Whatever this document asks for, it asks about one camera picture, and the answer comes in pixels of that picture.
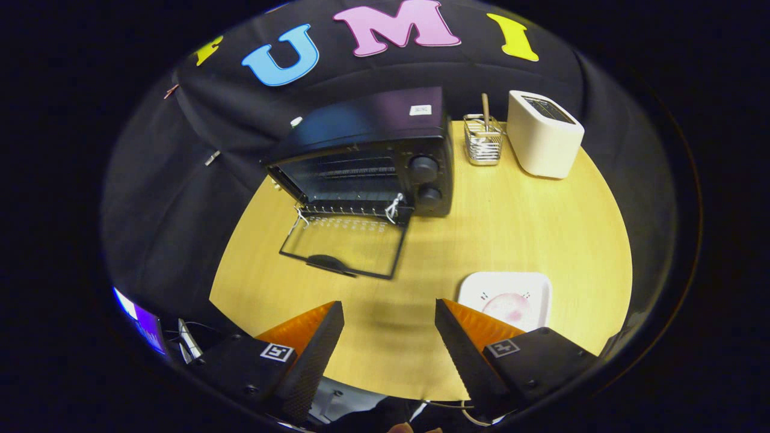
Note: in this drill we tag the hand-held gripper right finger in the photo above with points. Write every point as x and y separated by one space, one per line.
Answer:
466 367

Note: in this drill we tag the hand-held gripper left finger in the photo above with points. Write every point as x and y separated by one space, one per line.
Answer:
307 367

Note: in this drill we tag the pink round food slice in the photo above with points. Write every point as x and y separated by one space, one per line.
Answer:
511 307

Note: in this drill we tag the white square plate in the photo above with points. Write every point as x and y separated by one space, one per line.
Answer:
535 288

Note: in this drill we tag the black toaster oven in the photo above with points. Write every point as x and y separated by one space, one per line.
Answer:
373 132

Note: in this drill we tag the white pop-up toaster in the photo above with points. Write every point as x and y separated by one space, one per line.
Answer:
541 138

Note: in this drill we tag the lit monitor screen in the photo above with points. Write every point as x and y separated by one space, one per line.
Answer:
144 322

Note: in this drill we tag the small cloth clip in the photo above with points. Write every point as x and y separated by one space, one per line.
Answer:
212 157
171 91

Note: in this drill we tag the wooden utensil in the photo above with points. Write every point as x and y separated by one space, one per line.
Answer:
485 111

